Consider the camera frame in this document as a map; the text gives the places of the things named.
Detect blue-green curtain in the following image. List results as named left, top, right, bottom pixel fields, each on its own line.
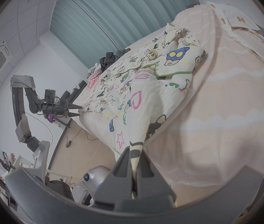
left=50, top=0, right=124, bottom=53
left=62, top=0, right=194, bottom=49

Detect black garment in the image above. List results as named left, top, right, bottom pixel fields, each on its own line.
left=99, top=51, right=119, bottom=73

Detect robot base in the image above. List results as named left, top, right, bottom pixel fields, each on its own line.
left=33, top=140, right=112, bottom=206

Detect white printed pyjama top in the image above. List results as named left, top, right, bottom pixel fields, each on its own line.
left=78, top=28, right=207, bottom=199

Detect black chest of drawers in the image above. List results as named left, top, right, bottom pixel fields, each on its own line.
left=61, top=79, right=87, bottom=102

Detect dark grey garment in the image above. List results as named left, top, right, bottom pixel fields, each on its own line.
left=116, top=48, right=131, bottom=56

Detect grey and white garment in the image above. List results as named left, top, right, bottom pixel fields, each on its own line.
left=87, top=63, right=103, bottom=77

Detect bed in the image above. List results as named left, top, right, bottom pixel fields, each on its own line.
left=78, top=0, right=264, bottom=195

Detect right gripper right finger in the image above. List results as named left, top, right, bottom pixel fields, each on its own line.
left=136, top=150, right=177, bottom=208

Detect pink garment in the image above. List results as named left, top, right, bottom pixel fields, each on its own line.
left=88, top=70, right=103, bottom=90

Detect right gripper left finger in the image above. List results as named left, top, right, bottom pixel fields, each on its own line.
left=92, top=146, right=133, bottom=207

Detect black cable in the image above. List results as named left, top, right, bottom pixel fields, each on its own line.
left=65, top=127, right=101, bottom=149

